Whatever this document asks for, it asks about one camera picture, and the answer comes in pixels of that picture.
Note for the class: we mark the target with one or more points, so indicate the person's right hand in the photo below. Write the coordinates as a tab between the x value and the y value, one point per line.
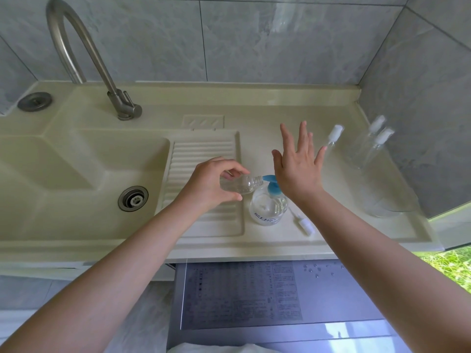
300	172

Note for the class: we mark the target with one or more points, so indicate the person's left hand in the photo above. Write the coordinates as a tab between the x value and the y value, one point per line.
204	185

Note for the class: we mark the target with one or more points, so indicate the small clear bottle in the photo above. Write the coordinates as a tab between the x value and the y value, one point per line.
243	184
368	158
335	133
358	147

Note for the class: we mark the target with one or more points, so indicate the clear hand sanitizer pump bottle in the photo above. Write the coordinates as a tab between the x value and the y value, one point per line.
268	211

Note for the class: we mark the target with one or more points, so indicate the white spray cap with tube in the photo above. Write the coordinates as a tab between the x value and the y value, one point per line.
384	136
377	123
305	227

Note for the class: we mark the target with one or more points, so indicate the person's right forearm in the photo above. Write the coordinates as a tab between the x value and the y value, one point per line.
386	264

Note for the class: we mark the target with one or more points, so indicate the person's left forearm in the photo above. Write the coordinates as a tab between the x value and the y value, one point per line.
95	279

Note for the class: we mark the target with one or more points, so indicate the person's white shirt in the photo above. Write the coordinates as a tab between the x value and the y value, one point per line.
220	349

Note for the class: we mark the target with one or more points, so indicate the steel sink drain strainer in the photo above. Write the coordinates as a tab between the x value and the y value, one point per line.
133	199

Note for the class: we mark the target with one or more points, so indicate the grey washing machine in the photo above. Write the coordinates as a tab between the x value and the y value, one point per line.
331	301

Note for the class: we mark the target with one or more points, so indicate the cream sink with washboard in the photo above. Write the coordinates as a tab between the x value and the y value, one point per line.
44	169

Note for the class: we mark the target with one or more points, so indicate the curved steel faucet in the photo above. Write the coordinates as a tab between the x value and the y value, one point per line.
95	58

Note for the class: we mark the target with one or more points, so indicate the glass window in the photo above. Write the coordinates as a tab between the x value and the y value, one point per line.
452	246

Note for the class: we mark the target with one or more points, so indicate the white cabinet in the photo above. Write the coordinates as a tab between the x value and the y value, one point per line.
36	272

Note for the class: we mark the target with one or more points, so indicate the round steel hole cover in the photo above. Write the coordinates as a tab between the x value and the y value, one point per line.
34	102

